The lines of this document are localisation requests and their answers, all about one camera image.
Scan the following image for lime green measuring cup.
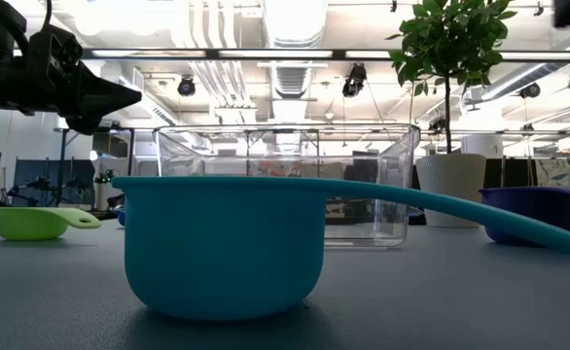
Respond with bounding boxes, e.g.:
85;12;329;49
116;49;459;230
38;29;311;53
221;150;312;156
0;206;102;242

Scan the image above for black metal frame stand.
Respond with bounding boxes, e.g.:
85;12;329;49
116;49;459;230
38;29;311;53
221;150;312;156
53;126;136;206

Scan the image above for white ribbed plant pot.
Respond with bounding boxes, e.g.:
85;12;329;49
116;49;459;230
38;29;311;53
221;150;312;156
414;153;488;228

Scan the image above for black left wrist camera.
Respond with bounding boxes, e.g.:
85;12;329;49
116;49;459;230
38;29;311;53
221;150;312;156
26;23;85;79

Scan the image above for blue partition panel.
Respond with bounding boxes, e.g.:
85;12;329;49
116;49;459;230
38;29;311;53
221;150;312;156
12;157;96;205

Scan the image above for teal measuring cup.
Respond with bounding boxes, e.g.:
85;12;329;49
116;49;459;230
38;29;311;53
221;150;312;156
111;175;570;322

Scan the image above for black ceiling spotlight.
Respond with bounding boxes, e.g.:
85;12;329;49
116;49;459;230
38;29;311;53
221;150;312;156
341;62;368;99
176;75;197;98
518;82;542;100

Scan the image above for purple measuring cup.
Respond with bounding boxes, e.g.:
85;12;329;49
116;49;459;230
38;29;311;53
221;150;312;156
479;185;570;247

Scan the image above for green leafy potted tree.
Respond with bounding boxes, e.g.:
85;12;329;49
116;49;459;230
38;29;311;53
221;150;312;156
385;0;518;156

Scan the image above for clear plastic basket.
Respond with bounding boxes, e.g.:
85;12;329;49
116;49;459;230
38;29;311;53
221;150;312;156
152;123;421;250

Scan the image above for silver ventilation duct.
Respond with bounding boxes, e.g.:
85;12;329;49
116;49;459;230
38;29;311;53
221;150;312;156
260;0;330;99

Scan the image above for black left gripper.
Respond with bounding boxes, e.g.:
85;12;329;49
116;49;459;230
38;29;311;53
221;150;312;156
0;57;143;137

